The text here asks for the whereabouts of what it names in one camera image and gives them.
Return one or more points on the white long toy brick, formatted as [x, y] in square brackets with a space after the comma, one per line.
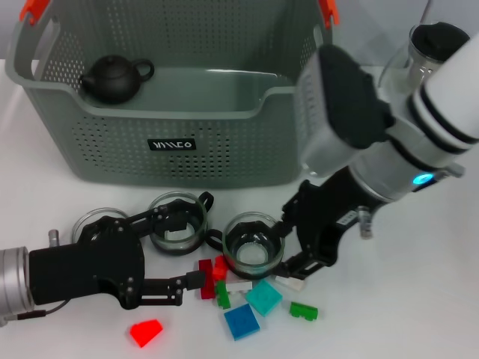
[239, 286]

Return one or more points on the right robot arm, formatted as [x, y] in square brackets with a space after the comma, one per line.
[441, 108]

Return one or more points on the bright red small brick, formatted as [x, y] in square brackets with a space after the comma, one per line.
[220, 269]

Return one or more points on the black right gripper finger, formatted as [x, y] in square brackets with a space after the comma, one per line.
[284, 229]
[299, 267]

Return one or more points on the grey perforated storage basket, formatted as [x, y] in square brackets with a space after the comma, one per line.
[224, 149]

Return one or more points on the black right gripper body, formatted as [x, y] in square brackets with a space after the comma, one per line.
[325, 217]

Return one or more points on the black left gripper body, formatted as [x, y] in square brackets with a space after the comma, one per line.
[86, 269]

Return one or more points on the black clay teapot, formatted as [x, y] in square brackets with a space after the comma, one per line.
[112, 80]

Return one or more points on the orange red slope brick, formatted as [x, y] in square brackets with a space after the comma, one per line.
[145, 333]

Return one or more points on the dark red long brick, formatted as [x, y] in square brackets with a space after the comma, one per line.
[206, 289]

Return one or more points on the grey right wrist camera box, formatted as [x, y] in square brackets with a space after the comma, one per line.
[337, 112]

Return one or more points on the blue square toy plate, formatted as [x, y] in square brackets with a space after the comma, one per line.
[241, 321]

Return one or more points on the teal square toy plate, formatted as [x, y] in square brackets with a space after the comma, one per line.
[263, 298]

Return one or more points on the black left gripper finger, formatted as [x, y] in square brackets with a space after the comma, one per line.
[164, 286]
[149, 213]

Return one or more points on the white flat toy plate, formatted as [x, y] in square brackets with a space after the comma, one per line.
[293, 284]

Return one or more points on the glass teacup black sleeve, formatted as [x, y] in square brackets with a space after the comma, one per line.
[84, 220]
[176, 243]
[250, 254]

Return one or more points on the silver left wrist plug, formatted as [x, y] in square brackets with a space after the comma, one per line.
[54, 238]

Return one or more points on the green toy brick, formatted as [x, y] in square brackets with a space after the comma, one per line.
[223, 297]
[303, 310]

